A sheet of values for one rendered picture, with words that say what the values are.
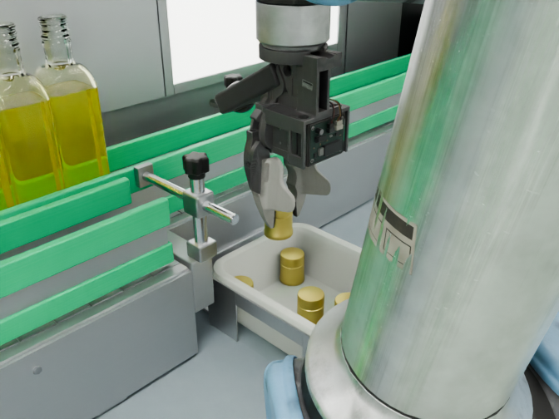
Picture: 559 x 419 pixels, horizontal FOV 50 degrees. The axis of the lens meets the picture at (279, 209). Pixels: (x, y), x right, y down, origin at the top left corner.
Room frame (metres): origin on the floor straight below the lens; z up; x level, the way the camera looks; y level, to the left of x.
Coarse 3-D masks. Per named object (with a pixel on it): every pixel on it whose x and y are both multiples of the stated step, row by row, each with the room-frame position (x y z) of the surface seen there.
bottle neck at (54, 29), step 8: (40, 16) 0.65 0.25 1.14; (48, 16) 0.66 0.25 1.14; (56, 16) 0.66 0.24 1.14; (64, 16) 0.65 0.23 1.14; (40, 24) 0.64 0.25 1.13; (48, 24) 0.64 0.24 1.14; (56, 24) 0.64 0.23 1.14; (64, 24) 0.65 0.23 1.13; (48, 32) 0.64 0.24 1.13; (56, 32) 0.64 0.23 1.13; (64, 32) 0.64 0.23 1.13; (48, 40) 0.64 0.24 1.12; (56, 40) 0.64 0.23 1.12; (64, 40) 0.64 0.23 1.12; (48, 48) 0.64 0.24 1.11; (56, 48) 0.64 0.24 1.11; (64, 48) 0.64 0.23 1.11; (48, 56) 0.64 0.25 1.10; (56, 56) 0.64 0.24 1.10; (64, 56) 0.64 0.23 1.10; (72, 56) 0.65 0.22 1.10; (56, 64) 0.64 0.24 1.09
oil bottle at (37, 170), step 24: (24, 72) 0.61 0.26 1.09; (0, 96) 0.58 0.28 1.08; (24, 96) 0.59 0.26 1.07; (48, 96) 0.61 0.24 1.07; (0, 120) 0.57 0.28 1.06; (24, 120) 0.58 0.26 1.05; (48, 120) 0.60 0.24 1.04; (24, 144) 0.58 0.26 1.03; (48, 144) 0.60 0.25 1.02; (24, 168) 0.58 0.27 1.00; (48, 168) 0.59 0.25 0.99; (24, 192) 0.57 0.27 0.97; (48, 192) 0.59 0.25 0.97
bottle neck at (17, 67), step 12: (0, 24) 0.62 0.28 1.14; (12, 24) 0.61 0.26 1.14; (0, 36) 0.59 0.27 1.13; (12, 36) 0.60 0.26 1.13; (0, 48) 0.59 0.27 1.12; (12, 48) 0.60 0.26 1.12; (0, 60) 0.59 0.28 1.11; (12, 60) 0.60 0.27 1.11; (0, 72) 0.59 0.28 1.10; (12, 72) 0.60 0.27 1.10
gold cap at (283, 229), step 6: (276, 216) 0.62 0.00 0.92; (282, 216) 0.62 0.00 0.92; (288, 216) 0.63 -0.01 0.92; (276, 222) 0.62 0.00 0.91; (282, 222) 0.62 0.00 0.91; (288, 222) 0.63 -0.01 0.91; (276, 228) 0.62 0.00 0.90; (282, 228) 0.62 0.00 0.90; (288, 228) 0.63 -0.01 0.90; (270, 234) 0.62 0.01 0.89; (276, 234) 0.62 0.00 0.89; (282, 234) 0.62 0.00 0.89; (288, 234) 0.63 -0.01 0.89
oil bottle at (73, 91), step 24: (48, 72) 0.63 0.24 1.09; (72, 72) 0.64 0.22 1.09; (72, 96) 0.63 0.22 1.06; (96, 96) 0.65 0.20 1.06; (72, 120) 0.62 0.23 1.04; (96, 120) 0.64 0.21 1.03; (72, 144) 0.62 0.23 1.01; (96, 144) 0.64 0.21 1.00; (72, 168) 0.62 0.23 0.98; (96, 168) 0.64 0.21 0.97
